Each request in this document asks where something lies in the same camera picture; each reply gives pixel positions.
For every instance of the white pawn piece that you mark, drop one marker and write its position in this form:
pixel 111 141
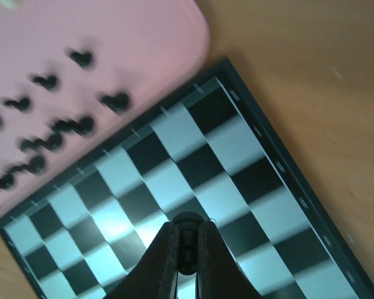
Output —
pixel 10 4

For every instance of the black bishop piece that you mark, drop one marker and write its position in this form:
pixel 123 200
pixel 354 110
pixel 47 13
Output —
pixel 117 103
pixel 35 166

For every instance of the black and white chessboard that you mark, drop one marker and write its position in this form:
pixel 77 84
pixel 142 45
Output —
pixel 209 149

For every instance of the pink plastic tray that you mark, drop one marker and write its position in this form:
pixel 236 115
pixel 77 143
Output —
pixel 143 48

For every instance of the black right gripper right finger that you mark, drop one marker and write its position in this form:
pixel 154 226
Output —
pixel 218 273

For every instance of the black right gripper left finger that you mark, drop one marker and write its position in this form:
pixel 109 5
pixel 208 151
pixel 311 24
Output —
pixel 155 275

